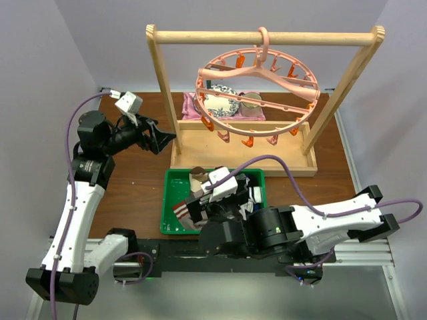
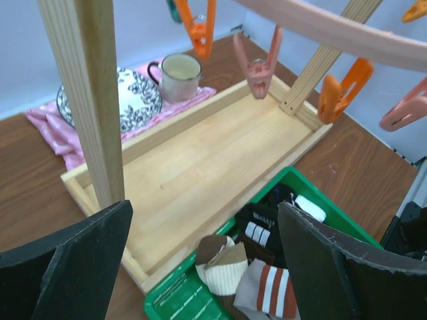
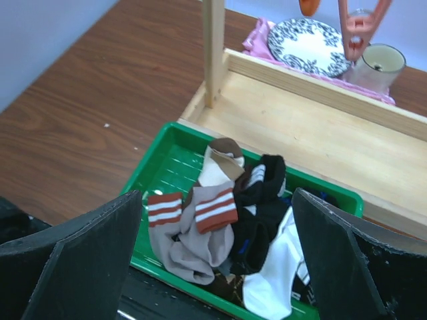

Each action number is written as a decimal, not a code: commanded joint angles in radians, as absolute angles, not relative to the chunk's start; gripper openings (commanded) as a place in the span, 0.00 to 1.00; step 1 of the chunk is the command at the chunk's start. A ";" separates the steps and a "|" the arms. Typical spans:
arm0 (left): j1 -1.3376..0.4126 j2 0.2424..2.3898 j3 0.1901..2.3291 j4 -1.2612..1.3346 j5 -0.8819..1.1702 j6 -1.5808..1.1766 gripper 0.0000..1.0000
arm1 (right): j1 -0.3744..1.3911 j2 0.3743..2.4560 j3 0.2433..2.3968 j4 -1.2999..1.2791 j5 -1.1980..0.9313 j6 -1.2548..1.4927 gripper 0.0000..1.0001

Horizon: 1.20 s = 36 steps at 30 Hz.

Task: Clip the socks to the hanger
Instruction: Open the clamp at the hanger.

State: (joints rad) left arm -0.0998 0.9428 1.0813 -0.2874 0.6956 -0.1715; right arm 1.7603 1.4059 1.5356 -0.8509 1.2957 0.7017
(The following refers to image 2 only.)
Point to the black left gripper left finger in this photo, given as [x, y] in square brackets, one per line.
[69, 274]

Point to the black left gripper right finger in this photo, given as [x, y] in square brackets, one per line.
[336, 276]

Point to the pink round clip hanger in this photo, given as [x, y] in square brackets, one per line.
[343, 34]

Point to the grey sock with red stripes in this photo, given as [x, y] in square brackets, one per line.
[266, 292]

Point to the brown and cream sock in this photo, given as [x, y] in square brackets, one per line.
[220, 264]

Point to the green plastic tray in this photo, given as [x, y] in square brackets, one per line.
[182, 295]

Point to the wooden hanging rack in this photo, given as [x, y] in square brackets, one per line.
[186, 176]

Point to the floral ceramic plate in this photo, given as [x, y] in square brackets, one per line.
[139, 99]

